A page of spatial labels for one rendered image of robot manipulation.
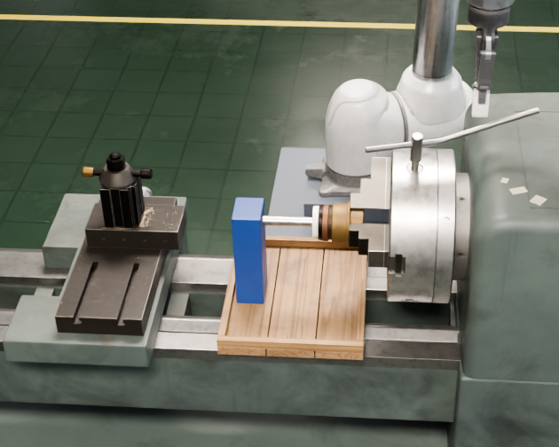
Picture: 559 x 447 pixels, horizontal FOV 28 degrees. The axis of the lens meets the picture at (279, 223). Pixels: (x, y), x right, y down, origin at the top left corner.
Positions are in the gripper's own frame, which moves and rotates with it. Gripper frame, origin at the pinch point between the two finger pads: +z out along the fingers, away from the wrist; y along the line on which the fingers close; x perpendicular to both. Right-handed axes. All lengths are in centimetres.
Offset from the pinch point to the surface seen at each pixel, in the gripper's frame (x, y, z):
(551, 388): 16, 26, 51
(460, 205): -3.0, 9.9, 18.0
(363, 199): -22.2, 2.7, 22.1
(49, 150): -155, -188, 133
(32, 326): -89, 22, 43
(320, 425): -31, 9, 81
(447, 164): -5.8, 5.2, 11.6
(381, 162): -18.8, -1.7, 16.0
